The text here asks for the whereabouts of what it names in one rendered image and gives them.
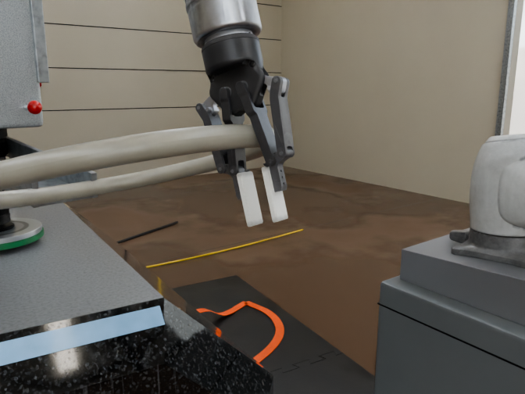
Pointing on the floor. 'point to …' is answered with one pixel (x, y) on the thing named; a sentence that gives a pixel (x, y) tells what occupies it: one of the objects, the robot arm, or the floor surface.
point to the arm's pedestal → (444, 345)
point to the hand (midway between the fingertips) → (262, 197)
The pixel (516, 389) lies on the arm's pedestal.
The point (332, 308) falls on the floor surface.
